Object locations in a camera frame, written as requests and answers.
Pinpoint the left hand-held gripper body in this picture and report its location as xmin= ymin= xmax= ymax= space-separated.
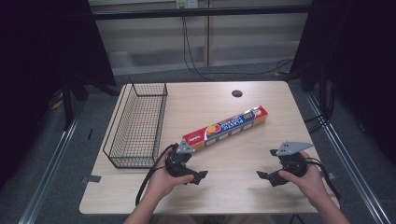
xmin=164 ymin=139 xmax=196 ymax=178

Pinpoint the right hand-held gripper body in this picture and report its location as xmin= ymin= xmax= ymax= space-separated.
xmin=269 ymin=141 xmax=315 ymax=178

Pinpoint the black wire basket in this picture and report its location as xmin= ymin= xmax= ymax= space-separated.
xmin=102 ymin=77 xmax=169 ymax=170

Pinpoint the red blue plastic wrap box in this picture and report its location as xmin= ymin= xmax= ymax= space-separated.
xmin=181 ymin=105 xmax=269 ymax=153

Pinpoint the person's left hand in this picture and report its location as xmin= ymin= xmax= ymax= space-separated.
xmin=145 ymin=148 xmax=196 ymax=203

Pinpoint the person's right hand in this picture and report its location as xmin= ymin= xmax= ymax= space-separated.
xmin=277 ymin=151 xmax=329 ymax=208

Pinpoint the black curtain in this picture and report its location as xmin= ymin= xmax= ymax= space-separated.
xmin=288 ymin=0 xmax=396 ymax=164
xmin=0 ymin=0 xmax=118 ymax=190

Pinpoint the black horizontal bar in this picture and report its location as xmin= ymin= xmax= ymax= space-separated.
xmin=92 ymin=5 xmax=313 ymax=21

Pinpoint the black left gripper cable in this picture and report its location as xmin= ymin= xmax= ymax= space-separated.
xmin=134 ymin=143 xmax=179 ymax=207

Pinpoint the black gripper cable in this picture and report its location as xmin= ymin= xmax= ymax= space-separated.
xmin=134 ymin=143 xmax=179 ymax=207
xmin=305 ymin=156 xmax=342 ymax=201

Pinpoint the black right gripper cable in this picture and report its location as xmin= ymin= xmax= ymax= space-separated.
xmin=305 ymin=156 xmax=342 ymax=201

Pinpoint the black cable bundle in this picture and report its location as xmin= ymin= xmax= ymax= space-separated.
xmin=303 ymin=87 xmax=335 ymax=135

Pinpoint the metal floor rail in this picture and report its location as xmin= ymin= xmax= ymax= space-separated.
xmin=18 ymin=101 xmax=86 ymax=224
xmin=304 ymin=91 xmax=392 ymax=224

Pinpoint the black floor power cable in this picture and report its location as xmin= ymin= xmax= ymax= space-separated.
xmin=181 ymin=16 xmax=295 ymax=82

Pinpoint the white wall outlet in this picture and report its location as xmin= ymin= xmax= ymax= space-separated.
xmin=176 ymin=0 xmax=200 ymax=9

